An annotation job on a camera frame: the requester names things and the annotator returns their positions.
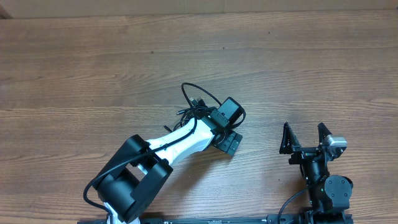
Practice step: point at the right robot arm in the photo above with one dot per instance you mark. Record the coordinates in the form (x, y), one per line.
(329, 194)

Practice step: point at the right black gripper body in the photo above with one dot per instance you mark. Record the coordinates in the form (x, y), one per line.
(303, 154)

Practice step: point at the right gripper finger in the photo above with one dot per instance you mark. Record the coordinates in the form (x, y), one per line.
(289, 144)
(323, 134)

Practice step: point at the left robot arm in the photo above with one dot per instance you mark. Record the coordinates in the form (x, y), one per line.
(133, 177)

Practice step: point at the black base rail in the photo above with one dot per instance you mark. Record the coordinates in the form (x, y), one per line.
(270, 219)

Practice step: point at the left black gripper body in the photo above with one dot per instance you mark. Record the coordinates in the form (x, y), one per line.
(228, 141)

